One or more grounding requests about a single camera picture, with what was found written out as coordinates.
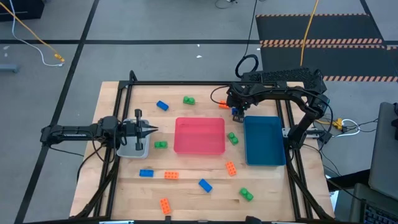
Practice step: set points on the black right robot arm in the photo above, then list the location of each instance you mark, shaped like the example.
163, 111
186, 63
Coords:
280, 93

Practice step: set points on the grey floor bracket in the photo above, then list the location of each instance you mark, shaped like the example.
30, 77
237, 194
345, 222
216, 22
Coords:
7, 68

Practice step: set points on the black aluminium table frame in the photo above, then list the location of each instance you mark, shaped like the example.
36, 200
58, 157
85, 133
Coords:
186, 82

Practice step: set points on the black perforated computer tower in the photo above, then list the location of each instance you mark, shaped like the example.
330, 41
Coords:
280, 75

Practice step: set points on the green toy brick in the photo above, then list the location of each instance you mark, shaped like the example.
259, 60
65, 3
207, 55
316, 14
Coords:
188, 100
246, 194
160, 144
233, 138

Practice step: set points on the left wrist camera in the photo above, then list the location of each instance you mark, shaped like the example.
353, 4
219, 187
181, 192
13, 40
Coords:
128, 127

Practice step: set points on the laptop with keyboard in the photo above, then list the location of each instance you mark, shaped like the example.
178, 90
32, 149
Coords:
373, 214

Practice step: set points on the translucent pink plastic bin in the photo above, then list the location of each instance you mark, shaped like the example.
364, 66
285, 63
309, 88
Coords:
199, 137

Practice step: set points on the black box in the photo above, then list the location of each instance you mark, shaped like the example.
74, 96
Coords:
21, 9

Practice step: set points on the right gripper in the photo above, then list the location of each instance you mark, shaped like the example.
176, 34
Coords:
239, 96

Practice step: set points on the black hazard-striped floor mat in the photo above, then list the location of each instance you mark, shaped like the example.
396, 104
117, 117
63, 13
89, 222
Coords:
311, 28
342, 59

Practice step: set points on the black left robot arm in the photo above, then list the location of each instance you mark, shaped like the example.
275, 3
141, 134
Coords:
68, 134

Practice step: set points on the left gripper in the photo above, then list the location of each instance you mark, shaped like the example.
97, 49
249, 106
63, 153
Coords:
139, 143

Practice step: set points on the orange toy brick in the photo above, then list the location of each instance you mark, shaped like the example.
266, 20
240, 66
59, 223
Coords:
171, 175
165, 206
230, 168
222, 105

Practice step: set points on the yellow power connector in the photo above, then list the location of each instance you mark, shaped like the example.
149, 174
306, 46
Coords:
338, 123

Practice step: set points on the grey plastic bin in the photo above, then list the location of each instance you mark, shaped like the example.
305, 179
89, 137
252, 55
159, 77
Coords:
130, 153

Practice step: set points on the teal plastic bin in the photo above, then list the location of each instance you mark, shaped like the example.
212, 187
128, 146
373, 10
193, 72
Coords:
264, 140

